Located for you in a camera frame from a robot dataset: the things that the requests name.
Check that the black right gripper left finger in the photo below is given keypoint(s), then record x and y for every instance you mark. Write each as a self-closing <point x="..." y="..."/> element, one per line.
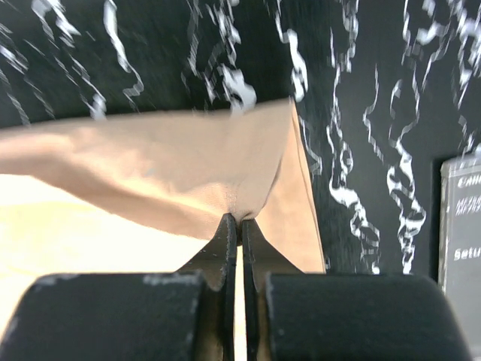
<point x="184" y="315"/>

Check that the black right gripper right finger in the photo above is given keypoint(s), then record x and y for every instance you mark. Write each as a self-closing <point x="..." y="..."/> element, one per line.
<point x="292" y="315"/>

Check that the beige t-shirt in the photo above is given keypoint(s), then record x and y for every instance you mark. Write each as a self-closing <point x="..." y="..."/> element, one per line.
<point x="145" y="193"/>

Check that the grey setup guide booklet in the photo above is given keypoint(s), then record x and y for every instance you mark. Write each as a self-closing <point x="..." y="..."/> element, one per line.
<point x="459" y="245"/>

